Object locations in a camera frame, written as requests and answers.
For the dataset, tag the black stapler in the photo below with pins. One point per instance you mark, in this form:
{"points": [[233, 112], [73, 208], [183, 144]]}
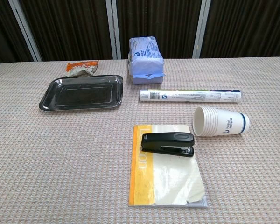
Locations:
{"points": [[168, 140]]}

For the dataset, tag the dark brown pleated curtain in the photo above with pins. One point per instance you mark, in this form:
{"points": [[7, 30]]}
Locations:
{"points": [[67, 28]]}

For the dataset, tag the plain white nested paper cup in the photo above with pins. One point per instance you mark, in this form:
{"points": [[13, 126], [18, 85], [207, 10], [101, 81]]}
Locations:
{"points": [[199, 121], [208, 121], [213, 121], [218, 121]]}

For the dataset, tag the yellow Lexicon notebook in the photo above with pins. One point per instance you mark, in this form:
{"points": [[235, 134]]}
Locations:
{"points": [[175, 179]]}

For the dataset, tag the orange and white snack bag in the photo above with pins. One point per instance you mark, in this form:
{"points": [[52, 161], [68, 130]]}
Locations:
{"points": [[80, 68]]}

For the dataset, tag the shiny metal rectangular tray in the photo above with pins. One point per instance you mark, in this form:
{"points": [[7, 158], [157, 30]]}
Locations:
{"points": [[84, 93]]}

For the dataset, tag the grey metal post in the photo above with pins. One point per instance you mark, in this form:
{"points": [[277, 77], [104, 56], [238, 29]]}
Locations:
{"points": [[25, 30], [200, 30], [114, 30]]}

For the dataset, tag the white paper cup blue print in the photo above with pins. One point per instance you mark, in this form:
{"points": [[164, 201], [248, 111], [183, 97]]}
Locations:
{"points": [[233, 123]]}

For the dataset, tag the clear plastic cup sleeve pack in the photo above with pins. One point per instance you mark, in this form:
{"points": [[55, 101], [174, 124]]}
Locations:
{"points": [[189, 95]]}

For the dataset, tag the beige woven tablecloth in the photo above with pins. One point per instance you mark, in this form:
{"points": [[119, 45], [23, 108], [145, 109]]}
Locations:
{"points": [[60, 186]]}

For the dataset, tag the pale blue tissue pack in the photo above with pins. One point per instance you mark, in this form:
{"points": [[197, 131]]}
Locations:
{"points": [[145, 58]]}

